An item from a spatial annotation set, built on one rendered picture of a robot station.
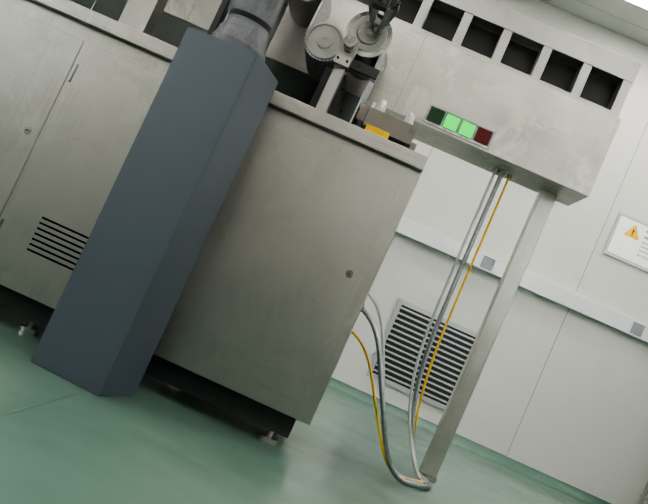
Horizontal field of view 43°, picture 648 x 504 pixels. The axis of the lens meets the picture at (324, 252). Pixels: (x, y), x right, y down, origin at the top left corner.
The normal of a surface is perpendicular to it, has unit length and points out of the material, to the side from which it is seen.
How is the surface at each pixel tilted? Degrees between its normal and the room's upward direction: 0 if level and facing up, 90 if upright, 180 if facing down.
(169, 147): 90
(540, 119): 90
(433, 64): 90
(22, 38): 90
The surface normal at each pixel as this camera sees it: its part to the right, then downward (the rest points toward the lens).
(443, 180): -0.01, -0.08
